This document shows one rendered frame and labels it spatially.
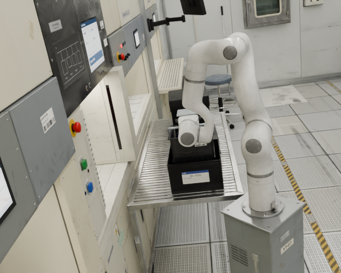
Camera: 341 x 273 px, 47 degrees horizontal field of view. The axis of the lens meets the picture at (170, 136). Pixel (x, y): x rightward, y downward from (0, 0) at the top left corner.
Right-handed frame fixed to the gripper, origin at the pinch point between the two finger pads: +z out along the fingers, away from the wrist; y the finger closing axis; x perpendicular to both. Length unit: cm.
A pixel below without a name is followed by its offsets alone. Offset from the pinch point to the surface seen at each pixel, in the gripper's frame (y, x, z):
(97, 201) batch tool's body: -39, -14, -54
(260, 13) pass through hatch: 98, 2, 408
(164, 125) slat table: -26, -37, 93
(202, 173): 3.7, -26.7, -14.1
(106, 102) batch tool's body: -44.0, 10.5, 9.0
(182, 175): -6.6, -26.7, -14.1
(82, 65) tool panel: -38, 39, -35
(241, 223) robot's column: 19, -40, -41
